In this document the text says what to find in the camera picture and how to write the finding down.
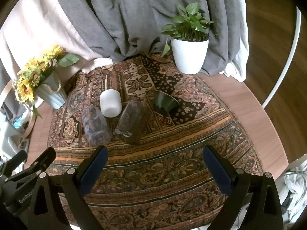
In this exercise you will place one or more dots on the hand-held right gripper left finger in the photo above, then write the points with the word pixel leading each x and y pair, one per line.
pixel 94 170

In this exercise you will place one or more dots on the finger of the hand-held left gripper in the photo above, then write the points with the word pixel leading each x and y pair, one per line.
pixel 45 158
pixel 16 159

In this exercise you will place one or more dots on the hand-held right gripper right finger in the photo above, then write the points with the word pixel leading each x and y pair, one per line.
pixel 219 170

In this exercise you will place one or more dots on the clear glass cup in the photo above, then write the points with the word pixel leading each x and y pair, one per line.
pixel 132 122
pixel 96 127

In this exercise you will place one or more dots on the white cup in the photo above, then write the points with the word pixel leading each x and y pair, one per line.
pixel 110 104

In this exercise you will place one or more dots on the patterned paisley tablecloth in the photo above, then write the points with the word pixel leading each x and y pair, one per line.
pixel 168 160

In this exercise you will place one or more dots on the sunflowers in pale green bucket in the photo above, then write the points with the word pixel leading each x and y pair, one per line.
pixel 51 94

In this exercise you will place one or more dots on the crumpled white cloth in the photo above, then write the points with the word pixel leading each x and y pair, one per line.
pixel 295 179

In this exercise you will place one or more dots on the white curtain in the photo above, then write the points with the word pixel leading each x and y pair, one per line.
pixel 237 69

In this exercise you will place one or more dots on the green plant in white pot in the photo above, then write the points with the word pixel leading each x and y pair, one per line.
pixel 189 55

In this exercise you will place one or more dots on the beige cloth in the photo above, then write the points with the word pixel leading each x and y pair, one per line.
pixel 36 28

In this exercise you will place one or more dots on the white curved tube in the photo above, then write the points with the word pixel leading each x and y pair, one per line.
pixel 291 52

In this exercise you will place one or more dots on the grey curtain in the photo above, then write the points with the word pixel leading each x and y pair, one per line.
pixel 144 16

